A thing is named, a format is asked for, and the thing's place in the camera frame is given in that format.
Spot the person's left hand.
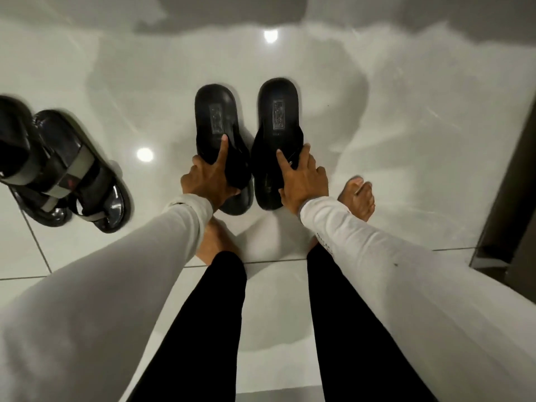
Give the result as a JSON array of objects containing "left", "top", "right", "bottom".
[{"left": 180, "top": 135, "right": 242, "bottom": 212}]

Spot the person's right hand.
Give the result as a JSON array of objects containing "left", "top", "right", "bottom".
[{"left": 277, "top": 143, "right": 330, "bottom": 216}]

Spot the black flip-flop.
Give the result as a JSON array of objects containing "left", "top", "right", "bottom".
[
  {"left": 251, "top": 78, "right": 303, "bottom": 211},
  {"left": 194, "top": 83, "right": 255, "bottom": 216}
]

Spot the person's right forearm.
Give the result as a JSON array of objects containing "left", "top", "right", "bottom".
[{"left": 299, "top": 196, "right": 536, "bottom": 402}]

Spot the person's left forearm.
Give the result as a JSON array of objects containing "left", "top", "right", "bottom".
[{"left": 0, "top": 193, "right": 214, "bottom": 402}]

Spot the person's right foot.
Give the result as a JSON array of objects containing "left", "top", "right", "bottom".
[{"left": 308, "top": 176, "right": 376, "bottom": 251}]

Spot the person's foot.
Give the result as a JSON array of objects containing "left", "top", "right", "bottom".
[
  {"left": 195, "top": 217, "right": 242, "bottom": 267},
  {"left": 308, "top": 176, "right": 376, "bottom": 251}
]

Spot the person's left foot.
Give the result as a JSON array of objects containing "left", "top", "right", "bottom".
[{"left": 195, "top": 217, "right": 242, "bottom": 267}]

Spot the person's right leg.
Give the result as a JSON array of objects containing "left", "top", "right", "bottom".
[{"left": 307, "top": 244, "right": 439, "bottom": 402}]

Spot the person's leg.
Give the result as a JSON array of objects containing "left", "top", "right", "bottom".
[
  {"left": 307, "top": 244, "right": 439, "bottom": 402},
  {"left": 126, "top": 250, "right": 248, "bottom": 402}
]

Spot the person's left leg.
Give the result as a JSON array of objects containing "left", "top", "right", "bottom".
[{"left": 126, "top": 250, "right": 248, "bottom": 402}]

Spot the black sandal with grey straps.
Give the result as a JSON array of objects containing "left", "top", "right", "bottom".
[
  {"left": 33, "top": 109, "right": 133, "bottom": 234},
  {"left": 0, "top": 95, "right": 74, "bottom": 228}
]

